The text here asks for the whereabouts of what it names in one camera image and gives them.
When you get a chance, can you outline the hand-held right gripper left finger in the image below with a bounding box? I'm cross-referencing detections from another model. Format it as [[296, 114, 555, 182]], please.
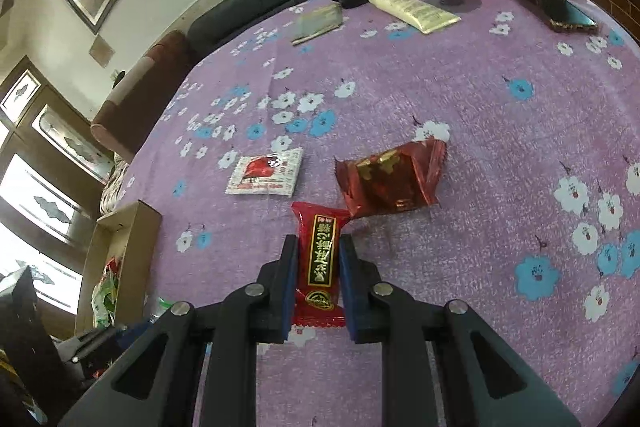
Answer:
[[57, 234, 300, 427]]

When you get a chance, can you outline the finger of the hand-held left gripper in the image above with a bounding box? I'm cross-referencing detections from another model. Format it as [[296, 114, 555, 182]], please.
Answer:
[[70, 322, 151, 365]]

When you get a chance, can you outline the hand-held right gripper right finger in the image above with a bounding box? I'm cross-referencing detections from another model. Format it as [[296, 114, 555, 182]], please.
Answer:
[[339, 234, 583, 427]]

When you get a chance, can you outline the green snack packet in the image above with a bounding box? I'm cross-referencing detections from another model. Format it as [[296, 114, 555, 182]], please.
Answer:
[[91, 257, 121, 330]]

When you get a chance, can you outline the red snack bar black label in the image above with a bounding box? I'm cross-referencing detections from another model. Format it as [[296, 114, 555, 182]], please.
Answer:
[[291, 202, 351, 329]]

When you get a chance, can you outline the brown cardboard box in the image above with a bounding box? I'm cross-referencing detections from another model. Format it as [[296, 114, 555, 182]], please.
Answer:
[[75, 200, 163, 333]]

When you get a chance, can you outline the white red snack packet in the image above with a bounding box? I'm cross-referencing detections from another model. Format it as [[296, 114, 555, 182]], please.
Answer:
[[225, 147, 305, 196]]

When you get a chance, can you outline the dark red foil snack packet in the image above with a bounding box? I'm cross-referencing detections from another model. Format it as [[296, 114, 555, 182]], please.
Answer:
[[334, 139, 447, 220]]

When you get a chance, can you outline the patterned cushion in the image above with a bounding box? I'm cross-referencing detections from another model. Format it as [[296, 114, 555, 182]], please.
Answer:
[[99, 152, 132, 218]]

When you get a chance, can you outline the glass door wooden cabinet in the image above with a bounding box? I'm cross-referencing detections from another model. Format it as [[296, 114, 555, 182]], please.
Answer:
[[0, 54, 118, 343]]

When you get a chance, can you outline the brown sofa armrest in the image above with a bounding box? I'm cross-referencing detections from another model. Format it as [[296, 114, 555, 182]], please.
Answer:
[[90, 30, 198, 162]]

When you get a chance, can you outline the flat green paper packet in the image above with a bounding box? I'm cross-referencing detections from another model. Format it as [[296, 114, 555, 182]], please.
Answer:
[[291, 4, 345, 46]]

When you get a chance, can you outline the cream squeeze tube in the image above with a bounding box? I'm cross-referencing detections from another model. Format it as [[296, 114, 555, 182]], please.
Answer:
[[367, 0, 462, 35]]

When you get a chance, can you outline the black smartphone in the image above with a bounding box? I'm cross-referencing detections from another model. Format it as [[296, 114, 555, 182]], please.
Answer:
[[500, 0, 599, 34]]

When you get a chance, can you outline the beige wall plate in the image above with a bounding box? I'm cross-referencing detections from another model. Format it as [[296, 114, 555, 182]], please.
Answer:
[[89, 34, 117, 68]]

